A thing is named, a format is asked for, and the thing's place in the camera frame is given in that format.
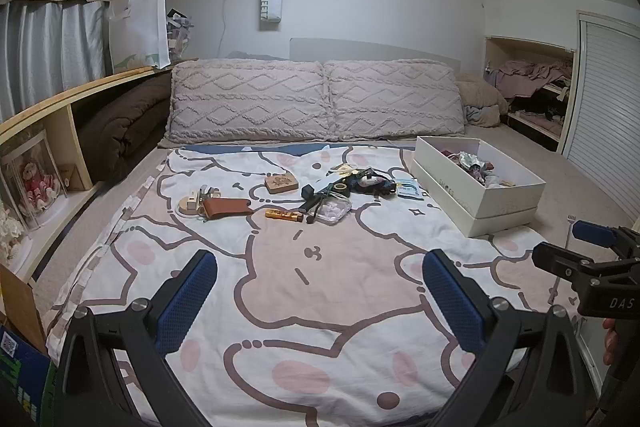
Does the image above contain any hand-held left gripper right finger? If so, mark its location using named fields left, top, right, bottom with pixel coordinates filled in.
left=422, top=249, right=601, bottom=427

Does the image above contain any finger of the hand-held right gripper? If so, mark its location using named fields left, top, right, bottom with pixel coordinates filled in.
left=572, top=220, right=640, bottom=258
left=531, top=243, right=618, bottom=280

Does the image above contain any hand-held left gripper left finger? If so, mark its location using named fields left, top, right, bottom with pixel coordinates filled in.
left=59, top=249, right=218, bottom=427

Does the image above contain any white cardboard box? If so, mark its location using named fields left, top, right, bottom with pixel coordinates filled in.
left=409, top=136, right=547, bottom=239

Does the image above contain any brown leather case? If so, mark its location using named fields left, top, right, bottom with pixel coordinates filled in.
left=202, top=198, right=255, bottom=220

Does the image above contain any dark crochet pouch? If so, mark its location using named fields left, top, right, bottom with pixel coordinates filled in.
left=350, top=168, right=398, bottom=196

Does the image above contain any clear plastic case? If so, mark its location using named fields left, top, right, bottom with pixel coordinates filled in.
left=314, top=198, right=353, bottom=225

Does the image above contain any person's right hand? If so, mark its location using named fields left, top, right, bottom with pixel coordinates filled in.
left=602, top=317, right=621, bottom=366

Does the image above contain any beige bed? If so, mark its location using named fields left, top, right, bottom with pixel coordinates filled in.
left=30, top=122, right=640, bottom=308

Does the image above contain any printed blanket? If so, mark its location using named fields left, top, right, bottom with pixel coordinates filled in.
left=45, top=142, right=596, bottom=427

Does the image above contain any blue white packet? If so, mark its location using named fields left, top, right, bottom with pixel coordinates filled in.
left=395, top=179, right=426, bottom=200

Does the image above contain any white shutter door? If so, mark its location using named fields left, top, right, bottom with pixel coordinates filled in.
left=560, top=12, right=640, bottom=228

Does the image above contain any dark clothes pile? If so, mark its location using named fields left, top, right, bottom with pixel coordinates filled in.
left=507, top=84, right=571, bottom=122

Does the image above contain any wooden block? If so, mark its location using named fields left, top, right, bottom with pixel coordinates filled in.
left=265, top=174, right=299, bottom=194

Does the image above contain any blue-grey cloth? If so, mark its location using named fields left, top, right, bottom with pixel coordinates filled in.
left=462, top=104, right=501, bottom=125

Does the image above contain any brown cardboard box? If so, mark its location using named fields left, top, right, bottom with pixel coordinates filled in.
left=0, top=264, right=48, bottom=353

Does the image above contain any pink clothes pile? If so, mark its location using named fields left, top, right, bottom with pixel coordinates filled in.
left=487, top=59, right=573, bottom=98

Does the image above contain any beige plush cushion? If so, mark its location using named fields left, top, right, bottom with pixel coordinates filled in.
left=456, top=73, right=510, bottom=128

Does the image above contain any blue printed box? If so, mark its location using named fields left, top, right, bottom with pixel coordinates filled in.
left=0, top=322, right=58, bottom=427

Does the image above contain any brown folded blanket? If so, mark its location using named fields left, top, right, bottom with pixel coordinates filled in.
left=75, top=71, right=173, bottom=182

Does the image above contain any white flower ornament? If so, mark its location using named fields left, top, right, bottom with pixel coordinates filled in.
left=0, top=202, right=33, bottom=278

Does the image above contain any doll in clear case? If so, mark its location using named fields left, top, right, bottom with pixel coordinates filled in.
left=0, top=132, right=68, bottom=233

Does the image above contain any built-in closet shelf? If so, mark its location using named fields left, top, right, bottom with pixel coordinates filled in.
left=484, top=36, right=576, bottom=152

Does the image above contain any beige knitted pillow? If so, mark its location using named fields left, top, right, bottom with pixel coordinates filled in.
left=324, top=59, right=467, bottom=142
left=164, top=59, right=333, bottom=145

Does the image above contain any wooden shelf unit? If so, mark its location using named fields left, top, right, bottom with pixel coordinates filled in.
left=0, top=66, right=173, bottom=288

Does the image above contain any grey headboard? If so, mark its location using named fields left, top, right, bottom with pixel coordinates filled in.
left=290, top=38, right=462, bottom=72

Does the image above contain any white tote bag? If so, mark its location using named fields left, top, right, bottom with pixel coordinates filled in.
left=107, top=0, right=172, bottom=75

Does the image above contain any grey curtain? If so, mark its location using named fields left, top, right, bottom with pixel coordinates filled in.
left=0, top=0, right=113, bottom=122

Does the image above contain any white wall cable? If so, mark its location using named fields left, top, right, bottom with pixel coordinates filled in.
left=218, top=0, right=233, bottom=58

